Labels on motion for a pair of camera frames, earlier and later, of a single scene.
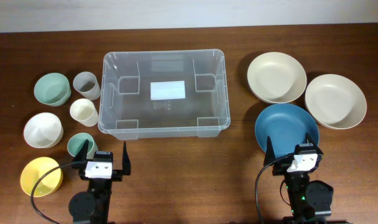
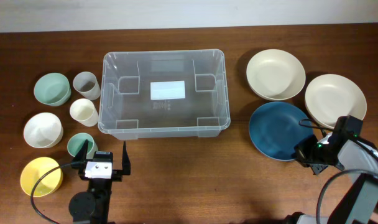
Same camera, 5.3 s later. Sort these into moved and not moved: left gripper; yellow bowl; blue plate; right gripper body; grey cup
Moved: right gripper body; blue plate
Not moved: yellow bowl; left gripper; grey cup
